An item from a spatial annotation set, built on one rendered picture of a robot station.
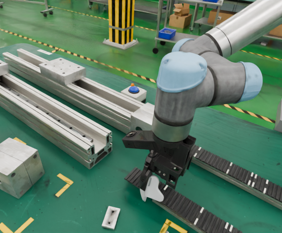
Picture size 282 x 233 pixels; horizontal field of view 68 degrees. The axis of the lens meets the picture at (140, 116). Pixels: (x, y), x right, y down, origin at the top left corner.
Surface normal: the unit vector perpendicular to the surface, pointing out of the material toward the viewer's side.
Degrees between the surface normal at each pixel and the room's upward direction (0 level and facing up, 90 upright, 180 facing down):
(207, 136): 0
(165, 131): 90
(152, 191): 73
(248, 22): 51
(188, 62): 0
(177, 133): 90
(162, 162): 0
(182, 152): 90
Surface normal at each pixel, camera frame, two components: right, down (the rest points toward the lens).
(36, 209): 0.07, -0.80
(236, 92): 0.30, 0.49
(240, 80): 0.27, -0.06
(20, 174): 0.91, 0.29
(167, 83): -0.69, 0.36
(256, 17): -0.10, -0.04
